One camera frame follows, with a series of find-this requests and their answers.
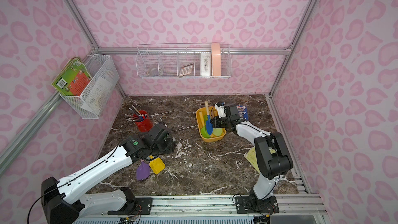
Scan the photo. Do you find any light green shovel wooden handle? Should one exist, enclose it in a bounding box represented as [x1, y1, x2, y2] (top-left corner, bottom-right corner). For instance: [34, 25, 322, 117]
[212, 128, 223, 136]

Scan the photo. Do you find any blue shovel wooden handle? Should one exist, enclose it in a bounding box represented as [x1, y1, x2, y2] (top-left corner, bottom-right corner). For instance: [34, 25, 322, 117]
[205, 101, 213, 135]

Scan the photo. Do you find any yellow plastic scoop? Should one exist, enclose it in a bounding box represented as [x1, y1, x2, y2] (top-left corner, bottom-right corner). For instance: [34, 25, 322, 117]
[149, 156, 165, 174]

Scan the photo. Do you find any purple plastic shovel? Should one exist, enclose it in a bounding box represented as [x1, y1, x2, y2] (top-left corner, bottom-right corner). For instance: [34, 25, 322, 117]
[136, 160, 151, 181]

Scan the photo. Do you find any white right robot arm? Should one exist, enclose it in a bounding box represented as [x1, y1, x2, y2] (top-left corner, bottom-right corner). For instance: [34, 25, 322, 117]
[210, 102, 293, 201]

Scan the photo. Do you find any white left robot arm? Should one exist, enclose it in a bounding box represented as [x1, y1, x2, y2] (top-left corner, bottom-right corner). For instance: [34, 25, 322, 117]
[41, 122, 175, 224]

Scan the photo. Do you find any yellow plastic storage box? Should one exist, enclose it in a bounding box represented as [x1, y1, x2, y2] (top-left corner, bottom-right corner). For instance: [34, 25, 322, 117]
[195, 107, 227, 143]

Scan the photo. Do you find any white box in shelf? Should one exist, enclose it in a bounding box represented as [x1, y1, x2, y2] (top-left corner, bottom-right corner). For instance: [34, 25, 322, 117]
[200, 53, 211, 76]

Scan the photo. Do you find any red pen cup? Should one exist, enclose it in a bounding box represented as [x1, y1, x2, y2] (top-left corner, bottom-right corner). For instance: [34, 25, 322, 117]
[135, 110, 153, 132]

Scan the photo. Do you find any yellow green booklet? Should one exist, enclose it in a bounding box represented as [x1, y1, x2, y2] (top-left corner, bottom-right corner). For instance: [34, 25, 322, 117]
[244, 147, 261, 174]

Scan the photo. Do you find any small brown palette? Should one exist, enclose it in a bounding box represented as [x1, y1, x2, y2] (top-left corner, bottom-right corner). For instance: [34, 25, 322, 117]
[178, 63, 194, 77]

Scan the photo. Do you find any round glass jar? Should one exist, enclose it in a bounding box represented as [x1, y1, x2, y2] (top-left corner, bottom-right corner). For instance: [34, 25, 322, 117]
[147, 65, 159, 76]

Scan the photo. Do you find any pink case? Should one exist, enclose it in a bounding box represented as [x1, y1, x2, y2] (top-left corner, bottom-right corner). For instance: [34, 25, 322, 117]
[211, 43, 221, 77]

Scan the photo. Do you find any green red book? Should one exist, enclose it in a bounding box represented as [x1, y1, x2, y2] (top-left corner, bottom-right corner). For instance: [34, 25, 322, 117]
[52, 57, 92, 96]

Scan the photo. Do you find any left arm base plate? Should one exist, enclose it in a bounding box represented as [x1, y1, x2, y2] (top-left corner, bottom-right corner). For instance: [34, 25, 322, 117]
[107, 187, 153, 216]

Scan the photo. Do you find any white wire wall basket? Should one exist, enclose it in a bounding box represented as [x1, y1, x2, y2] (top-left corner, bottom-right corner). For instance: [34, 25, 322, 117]
[61, 55, 119, 119]

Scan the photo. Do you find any white wire wall shelf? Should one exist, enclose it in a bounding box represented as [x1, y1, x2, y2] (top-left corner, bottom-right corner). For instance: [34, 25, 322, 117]
[135, 44, 232, 78]

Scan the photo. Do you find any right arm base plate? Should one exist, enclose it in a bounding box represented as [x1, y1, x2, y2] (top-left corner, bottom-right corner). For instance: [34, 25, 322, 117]
[232, 194, 280, 216]

